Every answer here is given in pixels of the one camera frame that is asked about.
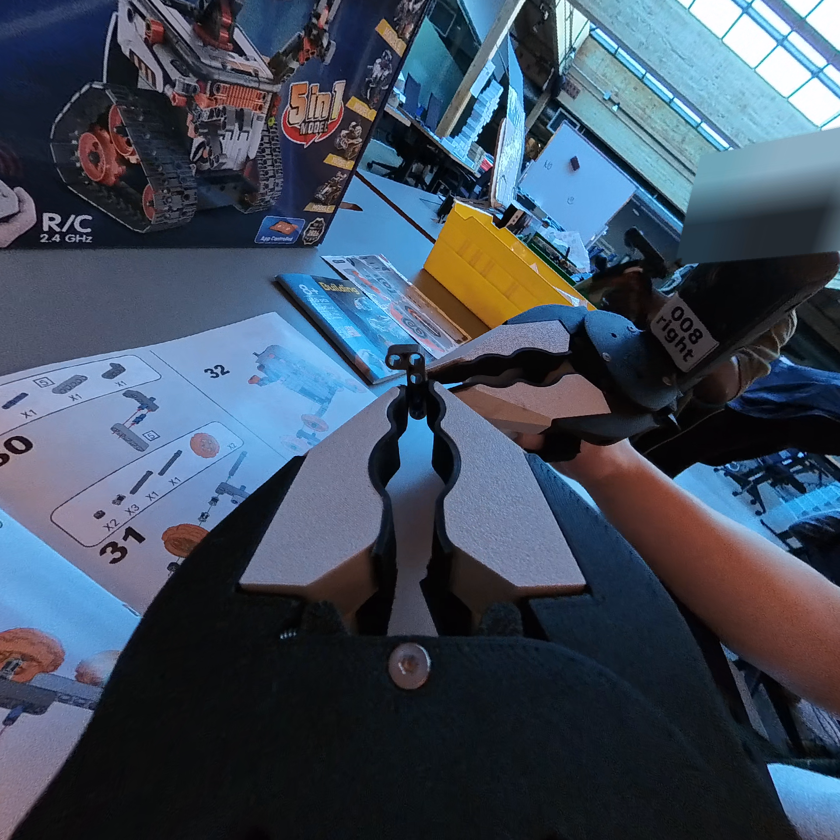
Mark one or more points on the green plastic bin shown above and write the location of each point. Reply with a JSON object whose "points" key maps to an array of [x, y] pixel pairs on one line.
{"points": [[558, 262]]}

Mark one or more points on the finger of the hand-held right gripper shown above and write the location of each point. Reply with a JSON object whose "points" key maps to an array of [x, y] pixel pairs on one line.
{"points": [[544, 403], [525, 338]]}

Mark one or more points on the whiteboard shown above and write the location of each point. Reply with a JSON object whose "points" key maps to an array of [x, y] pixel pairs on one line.
{"points": [[577, 184]]}

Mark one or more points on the person's right forearm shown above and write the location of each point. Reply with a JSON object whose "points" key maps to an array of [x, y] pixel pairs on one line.
{"points": [[722, 571]]}

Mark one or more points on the black office chair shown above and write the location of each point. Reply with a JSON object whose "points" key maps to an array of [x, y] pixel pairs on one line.
{"points": [[768, 479]]}

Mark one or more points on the blue instruction booklet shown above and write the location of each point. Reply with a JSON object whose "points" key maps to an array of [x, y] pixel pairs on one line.
{"points": [[334, 315]]}

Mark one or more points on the grey holed beam with blue pin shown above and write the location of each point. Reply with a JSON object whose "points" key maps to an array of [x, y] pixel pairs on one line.
{"points": [[403, 354]]}

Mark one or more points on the wooden easel board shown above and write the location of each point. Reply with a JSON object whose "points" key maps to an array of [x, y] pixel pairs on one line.
{"points": [[508, 144]]}

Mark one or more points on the grey desk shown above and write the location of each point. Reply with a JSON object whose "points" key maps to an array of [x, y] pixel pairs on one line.
{"points": [[131, 295]]}

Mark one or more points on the grey table with wooden edge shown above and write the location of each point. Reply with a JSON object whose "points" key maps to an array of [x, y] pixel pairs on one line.
{"points": [[407, 203]]}

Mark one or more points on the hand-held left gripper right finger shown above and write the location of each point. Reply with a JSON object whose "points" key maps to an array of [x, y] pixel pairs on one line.
{"points": [[512, 512]]}

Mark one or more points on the robot sticker sheet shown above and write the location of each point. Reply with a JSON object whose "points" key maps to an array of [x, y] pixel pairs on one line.
{"points": [[394, 302]]}

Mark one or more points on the navy jacket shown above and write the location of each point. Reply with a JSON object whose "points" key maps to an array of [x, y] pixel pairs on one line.
{"points": [[787, 387]]}

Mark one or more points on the open white instruction booklet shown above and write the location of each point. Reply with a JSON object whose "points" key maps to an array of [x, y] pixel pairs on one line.
{"points": [[98, 459]]}

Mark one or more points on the robot kit box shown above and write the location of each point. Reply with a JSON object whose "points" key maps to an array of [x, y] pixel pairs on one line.
{"points": [[197, 131]]}

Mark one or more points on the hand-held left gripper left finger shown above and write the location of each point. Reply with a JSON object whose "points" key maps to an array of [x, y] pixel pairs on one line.
{"points": [[308, 512]]}

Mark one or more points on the person's right hand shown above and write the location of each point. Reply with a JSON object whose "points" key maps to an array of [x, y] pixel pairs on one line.
{"points": [[604, 459]]}

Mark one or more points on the yellow plastic bin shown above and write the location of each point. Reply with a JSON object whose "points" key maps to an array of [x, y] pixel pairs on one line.
{"points": [[485, 269]]}

